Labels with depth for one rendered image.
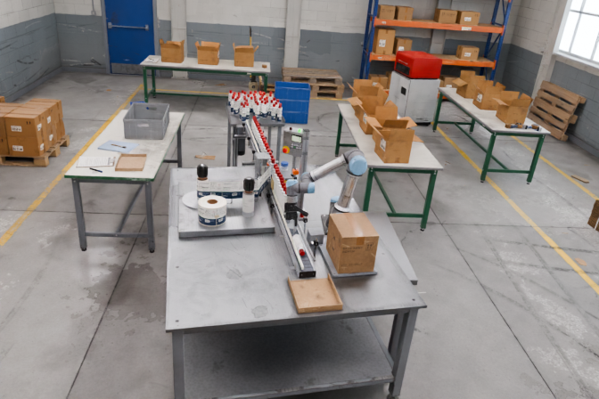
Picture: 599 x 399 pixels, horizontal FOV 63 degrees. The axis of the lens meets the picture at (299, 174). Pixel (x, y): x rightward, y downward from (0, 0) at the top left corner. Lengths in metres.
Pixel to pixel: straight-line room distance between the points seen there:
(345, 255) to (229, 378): 1.06
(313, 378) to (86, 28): 9.48
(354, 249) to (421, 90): 6.08
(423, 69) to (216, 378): 6.70
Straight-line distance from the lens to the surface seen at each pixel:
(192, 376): 3.37
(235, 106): 5.84
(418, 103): 8.95
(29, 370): 3.96
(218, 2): 10.92
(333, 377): 3.40
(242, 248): 3.37
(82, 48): 11.65
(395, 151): 5.09
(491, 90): 7.72
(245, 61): 8.90
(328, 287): 3.07
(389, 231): 3.75
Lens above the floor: 2.67
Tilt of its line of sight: 24 degrees down
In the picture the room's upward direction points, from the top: 5 degrees clockwise
